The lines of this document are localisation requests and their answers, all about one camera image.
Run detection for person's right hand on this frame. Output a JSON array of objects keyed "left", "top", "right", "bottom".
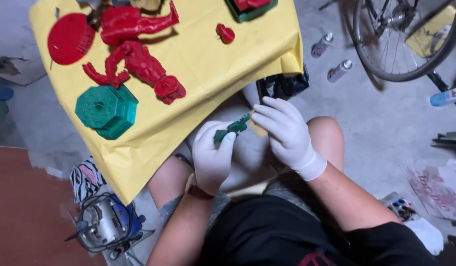
[{"left": 250, "top": 96, "right": 328, "bottom": 182}]

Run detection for person's left hand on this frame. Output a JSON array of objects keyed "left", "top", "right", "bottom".
[{"left": 191, "top": 120, "right": 237, "bottom": 196}]

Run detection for tan sandpaper piece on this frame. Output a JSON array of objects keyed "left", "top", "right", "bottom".
[{"left": 249, "top": 110, "right": 268, "bottom": 138}]

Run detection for small green printed part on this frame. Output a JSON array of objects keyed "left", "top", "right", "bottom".
[{"left": 213, "top": 113, "right": 251, "bottom": 145}]

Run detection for black plastic bag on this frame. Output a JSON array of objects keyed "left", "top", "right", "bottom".
[{"left": 256, "top": 64, "right": 310, "bottom": 105}]

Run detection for yellow paper sheet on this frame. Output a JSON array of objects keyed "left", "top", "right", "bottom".
[{"left": 29, "top": 0, "right": 304, "bottom": 206}]

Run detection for purple spray bottle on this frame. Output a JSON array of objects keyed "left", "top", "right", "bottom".
[
  {"left": 327, "top": 59, "right": 353, "bottom": 83},
  {"left": 311, "top": 33, "right": 334, "bottom": 58}
]

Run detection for small red printed piece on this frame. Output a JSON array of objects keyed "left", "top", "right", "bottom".
[{"left": 216, "top": 23, "right": 236, "bottom": 45}]

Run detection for person's grey shorts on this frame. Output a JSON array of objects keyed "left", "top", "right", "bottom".
[{"left": 158, "top": 177, "right": 313, "bottom": 237}]

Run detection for green base with red part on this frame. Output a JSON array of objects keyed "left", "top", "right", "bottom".
[{"left": 224, "top": 0, "right": 279, "bottom": 23}]

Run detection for red printed figure body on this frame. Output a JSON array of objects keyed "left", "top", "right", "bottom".
[{"left": 82, "top": 41, "right": 187, "bottom": 105}]

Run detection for person's black shirt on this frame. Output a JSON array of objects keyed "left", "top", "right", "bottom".
[{"left": 198, "top": 195, "right": 440, "bottom": 266}]

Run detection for bicycle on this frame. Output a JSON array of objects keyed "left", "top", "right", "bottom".
[{"left": 319, "top": 0, "right": 456, "bottom": 114}]

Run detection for green octagonal printed base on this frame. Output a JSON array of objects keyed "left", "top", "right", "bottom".
[{"left": 75, "top": 84, "right": 139, "bottom": 141}]

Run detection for paint palette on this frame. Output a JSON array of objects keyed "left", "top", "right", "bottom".
[{"left": 380, "top": 192, "right": 418, "bottom": 222}]

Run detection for red printed figure torso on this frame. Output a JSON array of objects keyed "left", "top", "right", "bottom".
[{"left": 100, "top": 0, "right": 180, "bottom": 46}]

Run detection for blue white bottle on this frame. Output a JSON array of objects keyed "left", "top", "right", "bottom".
[{"left": 430, "top": 87, "right": 456, "bottom": 107}]

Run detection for zebra striped cloth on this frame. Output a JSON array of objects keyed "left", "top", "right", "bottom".
[{"left": 70, "top": 156, "right": 107, "bottom": 204}]

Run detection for white cloth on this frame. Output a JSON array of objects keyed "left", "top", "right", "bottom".
[{"left": 404, "top": 217, "right": 444, "bottom": 256}]

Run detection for red printed round disc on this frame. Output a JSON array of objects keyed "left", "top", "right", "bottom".
[{"left": 48, "top": 13, "right": 96, "bottom": 66}]

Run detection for brown board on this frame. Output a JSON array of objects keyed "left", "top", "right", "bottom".
[{"left": 0, "top": 145, "right": 107, "bottom": 266}]

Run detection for rotary power tool with cord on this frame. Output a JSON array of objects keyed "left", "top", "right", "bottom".
[{"left": 65, "top": 192, "right": 155, "bottom": 261}]

